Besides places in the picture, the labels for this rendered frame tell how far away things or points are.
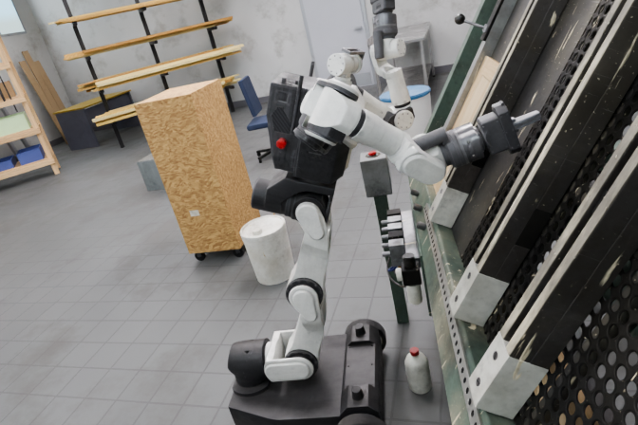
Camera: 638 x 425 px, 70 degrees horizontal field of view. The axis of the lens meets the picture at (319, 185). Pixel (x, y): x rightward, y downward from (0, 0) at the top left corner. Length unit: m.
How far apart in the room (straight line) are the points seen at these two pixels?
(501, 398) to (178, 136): 2.69
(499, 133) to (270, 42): 8.11
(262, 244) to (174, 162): 0.88
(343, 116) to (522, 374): 0.57
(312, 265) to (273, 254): 1.24
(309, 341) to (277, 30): 7.53
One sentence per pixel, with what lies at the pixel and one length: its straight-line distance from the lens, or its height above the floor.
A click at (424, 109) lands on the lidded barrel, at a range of 4.56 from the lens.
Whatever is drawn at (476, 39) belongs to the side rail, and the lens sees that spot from 2.01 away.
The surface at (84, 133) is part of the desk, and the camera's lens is 9.73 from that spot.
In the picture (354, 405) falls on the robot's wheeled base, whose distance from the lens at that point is 1.90.
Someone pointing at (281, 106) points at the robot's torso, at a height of 1.34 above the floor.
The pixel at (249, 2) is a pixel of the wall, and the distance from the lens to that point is 9.12.
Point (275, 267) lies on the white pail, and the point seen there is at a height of 0.12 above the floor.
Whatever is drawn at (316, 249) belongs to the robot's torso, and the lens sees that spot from 1.64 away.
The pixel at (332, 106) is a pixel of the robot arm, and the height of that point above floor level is 1.40.
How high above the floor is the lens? 1.61
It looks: 22 degrees down
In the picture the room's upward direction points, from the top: 13 degrees counter-clockwise
